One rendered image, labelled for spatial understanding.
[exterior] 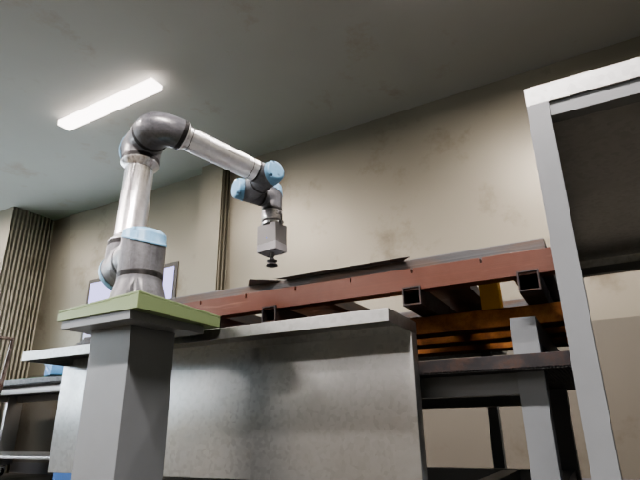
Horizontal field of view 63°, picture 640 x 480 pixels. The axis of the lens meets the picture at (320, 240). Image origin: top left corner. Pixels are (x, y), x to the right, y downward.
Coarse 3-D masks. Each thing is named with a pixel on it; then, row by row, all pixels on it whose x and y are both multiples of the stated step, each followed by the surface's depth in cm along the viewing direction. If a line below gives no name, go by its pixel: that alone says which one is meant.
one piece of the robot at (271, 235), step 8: (264, 224) 186; (272, 224) 183; (280, 224) 185; (264, 232) 184; (272, 232) 182; (280, 232) 184; (264, 240) 183; (272, 240) 181; (280, 240) 183; (264, 248) 182; (272, 248) 180; (280, 248) 181; (272, 256) 182
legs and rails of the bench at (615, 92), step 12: (624, 84) 94; (636, 84) 93; (576, 96) 98; (588, 96) 97; (600, 96) 96; (612, 96) 95; (624, 96) 94; (636, 96) 94; (552, 108) 99; (564, 108) 98; (576, 108) 97; (588, 108) 97; (600, 108) 97; (612, 108) 97; (552, 120) 101; (612, 264) 200; (624, 264) 198; (636, 264) 196; (588, 276) 205
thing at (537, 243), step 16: (432, 256) 142; (448, 256) 140; (464, 256) 137; (480, 256) 135; (336, 272) 154; (352, 272) 152; (368, 272) 149; (240, 288) 170; (256, 288) 166; (272, 288) 163; (464, 288) 155; (336, 304) 174; (352, 304) 190; (448, 304) 175; (464, 304) 175; (480, 304) 175; (512, 304) 190; (224, 320) 196; (240, 320) 199; (256, 320) 210
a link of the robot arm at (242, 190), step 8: (232, 184) 185; (240, 184) 180; (248, 184) 179; (232, 192) 183; (240, 192) 180; (248, 192) 181; (256, 192) 179; (248, 200) 184; (256, 200) 185; (264, 200) 186
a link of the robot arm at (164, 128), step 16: (160, 112) 157; (144, 128) 154; (160, 128) 154; (176, 128) 155; (192, 128) 160; (144, 144) 157; (160, 144) 157; (176, 144) 157; (192, 144) 159; (208, 144) 161; (224, 144) 166; (208, 160) 165; (224, 160) 165; (240, 160) 167; (256, 160) 172; (256, 176) 172; (272, 176) 171
